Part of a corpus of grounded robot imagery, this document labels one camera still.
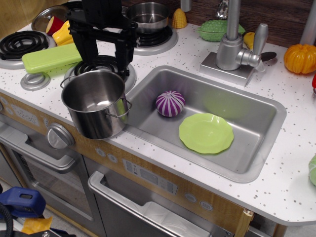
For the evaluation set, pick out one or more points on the blue clamp tool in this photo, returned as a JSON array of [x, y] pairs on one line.
[[23, 202]]

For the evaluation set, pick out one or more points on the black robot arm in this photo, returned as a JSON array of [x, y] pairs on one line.
[[108, 6]]

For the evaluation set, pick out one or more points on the silver sink basin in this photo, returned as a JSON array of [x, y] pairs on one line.
[[256, 121]]

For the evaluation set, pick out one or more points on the small steel saucepan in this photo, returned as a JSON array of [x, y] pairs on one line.
[[150, 17]]

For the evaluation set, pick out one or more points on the silver stove knob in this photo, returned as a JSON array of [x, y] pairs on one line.
[[33, 82]]

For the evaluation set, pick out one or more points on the dishwasher door with handle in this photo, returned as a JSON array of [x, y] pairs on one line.
[[130, 210]]

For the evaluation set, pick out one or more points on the silver toy faucet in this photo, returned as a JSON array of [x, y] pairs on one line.
[[232, 62]]

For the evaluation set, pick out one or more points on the black left front burner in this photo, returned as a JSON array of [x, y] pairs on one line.
[[14, 46]]

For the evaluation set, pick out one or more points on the steel pot lid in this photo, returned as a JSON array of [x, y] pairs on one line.
[[41, 21]]

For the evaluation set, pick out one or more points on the red toy apple half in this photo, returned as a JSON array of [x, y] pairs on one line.
[[53, 25]]

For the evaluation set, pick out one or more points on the large steel pot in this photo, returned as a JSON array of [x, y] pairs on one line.
[[97, 103]]

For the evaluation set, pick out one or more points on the orange toy pumpkin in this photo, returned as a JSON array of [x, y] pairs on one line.
[[300, 58]]

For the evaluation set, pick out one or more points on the green plastic cutting board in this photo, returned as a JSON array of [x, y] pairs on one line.
[[44, 60]]

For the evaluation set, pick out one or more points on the silver oven dial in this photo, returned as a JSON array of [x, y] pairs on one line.
[[59, 137]]

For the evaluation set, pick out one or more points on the oven door with handle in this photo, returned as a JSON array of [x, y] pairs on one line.
[[59, 175]]

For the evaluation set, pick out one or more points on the red toy at edge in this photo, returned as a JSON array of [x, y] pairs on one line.
[[314, 84]]

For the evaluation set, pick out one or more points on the green plastic plate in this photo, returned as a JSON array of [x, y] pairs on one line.
[[206, 133]]

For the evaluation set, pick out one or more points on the purple white striped ball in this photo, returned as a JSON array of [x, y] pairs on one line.
[[170, 103]]

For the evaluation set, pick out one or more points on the green toy cabbage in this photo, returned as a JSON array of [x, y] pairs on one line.
[[312, 170]]

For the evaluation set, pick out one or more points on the yellow toy bell pepper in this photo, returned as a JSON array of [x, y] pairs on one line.
[[62, 36]]

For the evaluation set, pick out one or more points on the black rear right burner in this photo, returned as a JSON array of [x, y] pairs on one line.
[[156, 43]]

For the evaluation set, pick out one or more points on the green toy bitter gourd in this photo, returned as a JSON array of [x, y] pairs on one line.
[[214, 30]]

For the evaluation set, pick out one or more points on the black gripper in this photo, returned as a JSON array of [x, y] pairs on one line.
[[86, 30]]

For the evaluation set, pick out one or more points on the yellow toy corn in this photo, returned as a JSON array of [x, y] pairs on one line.
[[179, 19]]

